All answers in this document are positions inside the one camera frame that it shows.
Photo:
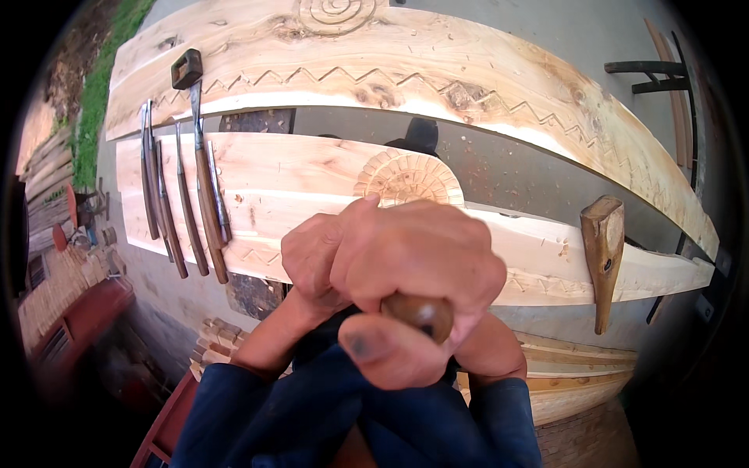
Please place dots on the person's left hand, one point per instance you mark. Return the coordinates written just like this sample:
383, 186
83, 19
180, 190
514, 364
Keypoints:
307, 251

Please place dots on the person's right hand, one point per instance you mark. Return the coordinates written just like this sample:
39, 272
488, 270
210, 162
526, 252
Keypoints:
433, 251

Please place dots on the person's left fingers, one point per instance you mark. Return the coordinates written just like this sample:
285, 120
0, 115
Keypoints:
310, 245

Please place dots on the narrow carved wooden plank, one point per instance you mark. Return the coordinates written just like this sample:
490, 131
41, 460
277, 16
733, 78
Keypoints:
292, 169

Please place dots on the short metal carving chisel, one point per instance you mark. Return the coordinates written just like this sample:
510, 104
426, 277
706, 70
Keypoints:
219, 199

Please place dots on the pile of small wood blocks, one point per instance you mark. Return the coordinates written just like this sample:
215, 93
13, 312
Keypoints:
216, 345

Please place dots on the black object under planks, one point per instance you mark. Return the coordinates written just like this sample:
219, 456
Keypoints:
418, 137

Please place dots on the person's body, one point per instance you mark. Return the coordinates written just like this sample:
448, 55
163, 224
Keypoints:
327, 421

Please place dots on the small dark hammer head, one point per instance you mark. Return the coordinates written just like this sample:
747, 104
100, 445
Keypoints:
186, 68

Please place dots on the wide carved wooden plank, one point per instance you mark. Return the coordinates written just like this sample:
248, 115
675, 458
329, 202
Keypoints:
421, 52

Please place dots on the red wooden bench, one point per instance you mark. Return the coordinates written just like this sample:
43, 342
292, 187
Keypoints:
82, 322

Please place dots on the pile of weathered logs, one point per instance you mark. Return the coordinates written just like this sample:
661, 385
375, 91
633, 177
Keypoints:
47, 175

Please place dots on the wooden carving mallet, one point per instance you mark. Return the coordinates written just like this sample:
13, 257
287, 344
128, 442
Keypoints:
602, 245

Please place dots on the stack of wooden planks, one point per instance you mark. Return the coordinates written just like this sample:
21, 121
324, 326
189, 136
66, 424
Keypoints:
573, 374

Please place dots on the black metal stand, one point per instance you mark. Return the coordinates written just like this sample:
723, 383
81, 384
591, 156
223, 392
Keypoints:
661, 76

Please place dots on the thin curved wooden strips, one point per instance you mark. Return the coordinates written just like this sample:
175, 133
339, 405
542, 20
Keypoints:
676, 105

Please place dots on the red wooden frame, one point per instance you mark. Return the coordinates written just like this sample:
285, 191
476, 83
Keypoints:
167, 421

